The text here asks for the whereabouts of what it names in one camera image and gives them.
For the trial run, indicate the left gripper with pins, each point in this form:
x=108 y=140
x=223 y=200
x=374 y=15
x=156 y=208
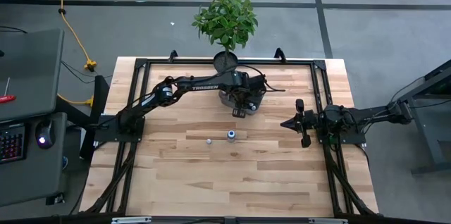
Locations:
x=252 y=83

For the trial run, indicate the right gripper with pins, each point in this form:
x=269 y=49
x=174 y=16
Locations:
x=311 y=122

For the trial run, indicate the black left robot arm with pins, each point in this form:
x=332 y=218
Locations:
x=218 y=80

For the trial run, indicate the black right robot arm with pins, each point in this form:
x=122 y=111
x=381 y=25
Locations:
x=370 y=115

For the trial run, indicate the large blue food colouring bottle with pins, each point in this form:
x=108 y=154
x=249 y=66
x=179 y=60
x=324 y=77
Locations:
x=231 y=135

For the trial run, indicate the grey translucent plastic bin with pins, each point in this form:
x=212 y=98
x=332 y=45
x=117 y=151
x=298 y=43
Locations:
x=225 y=104

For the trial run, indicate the green potted plant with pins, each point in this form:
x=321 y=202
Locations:
x=225 y=23

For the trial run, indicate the silver aluminium bar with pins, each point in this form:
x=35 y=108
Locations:
x=327 y=221
x=130 y=220

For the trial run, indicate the black computer mouse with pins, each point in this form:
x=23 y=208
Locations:
x=45 y=134

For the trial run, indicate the grey side desk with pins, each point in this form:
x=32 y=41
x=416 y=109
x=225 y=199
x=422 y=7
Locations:
x=31 y=181

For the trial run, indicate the backlit black keyboard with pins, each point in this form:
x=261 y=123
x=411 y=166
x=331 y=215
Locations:
x=12 y=144

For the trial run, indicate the black aluminium table frame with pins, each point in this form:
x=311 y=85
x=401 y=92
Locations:
x=282 y=62

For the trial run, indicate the dark metal desk frame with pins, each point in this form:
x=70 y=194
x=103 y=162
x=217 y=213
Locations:
x=423 y=139

